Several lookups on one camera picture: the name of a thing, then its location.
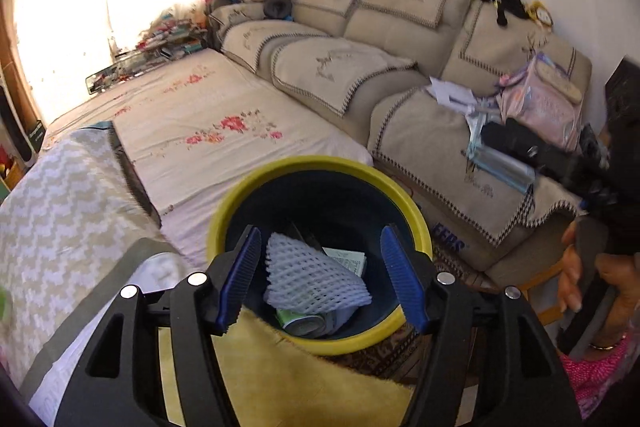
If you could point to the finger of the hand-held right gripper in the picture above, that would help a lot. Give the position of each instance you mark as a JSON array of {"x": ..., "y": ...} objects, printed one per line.
[{"x": 525, "y": 147}]

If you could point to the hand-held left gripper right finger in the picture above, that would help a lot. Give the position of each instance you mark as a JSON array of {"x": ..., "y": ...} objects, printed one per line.
[{"x": 402, "y": 277}]

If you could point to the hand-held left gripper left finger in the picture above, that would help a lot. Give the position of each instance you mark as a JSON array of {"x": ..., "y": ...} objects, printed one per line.
[{"x": 240, "y": 277}]

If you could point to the white foam fruit net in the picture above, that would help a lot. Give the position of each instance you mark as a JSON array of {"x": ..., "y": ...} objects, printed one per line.
[{"x": 310, "y": 277}]

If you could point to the yellow-rimmed dark trash bin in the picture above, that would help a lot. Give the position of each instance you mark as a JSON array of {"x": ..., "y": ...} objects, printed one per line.
[{"x": 310, "y": 164}]

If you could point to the person's right forearm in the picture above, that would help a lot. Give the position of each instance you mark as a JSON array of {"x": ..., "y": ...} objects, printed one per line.
[{"x": 600, "y": 377}]

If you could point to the person's right hand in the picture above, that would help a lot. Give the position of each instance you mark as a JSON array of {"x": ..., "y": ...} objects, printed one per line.
[{"x": 620, "y": 307}]

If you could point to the blue plastic packet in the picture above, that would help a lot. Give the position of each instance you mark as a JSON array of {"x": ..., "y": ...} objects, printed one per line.
[{"x": 500, "y": 167}]

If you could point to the pink plastic bag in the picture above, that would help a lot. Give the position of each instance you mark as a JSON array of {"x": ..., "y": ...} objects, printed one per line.
[{"x": 542, "y": 107}]

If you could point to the white papers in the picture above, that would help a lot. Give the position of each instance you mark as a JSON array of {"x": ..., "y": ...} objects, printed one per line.
[{"x": 450, "y": 94}]

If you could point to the wooden stool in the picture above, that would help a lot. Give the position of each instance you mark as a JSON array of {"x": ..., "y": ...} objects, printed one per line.
[{"x": 542, "y": 292}]

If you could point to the black red plush toy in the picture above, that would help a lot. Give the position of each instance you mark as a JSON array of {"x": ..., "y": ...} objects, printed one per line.
[{"x": 510, "y": 4}]

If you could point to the beige covered sofa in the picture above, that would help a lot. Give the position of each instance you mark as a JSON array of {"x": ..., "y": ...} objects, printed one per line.
[{"x": 390, "y": 17}]

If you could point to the cluttered glass shelf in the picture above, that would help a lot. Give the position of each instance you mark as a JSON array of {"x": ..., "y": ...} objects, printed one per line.
[{"x": 150, "y": 52}]

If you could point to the black storage crate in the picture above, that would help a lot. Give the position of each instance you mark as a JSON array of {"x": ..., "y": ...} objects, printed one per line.
[{"x": 34, "y": 139}]

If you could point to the dark round cushion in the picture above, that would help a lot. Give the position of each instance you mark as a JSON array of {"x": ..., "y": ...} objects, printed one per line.
[{"x": 277, "y": 6}]

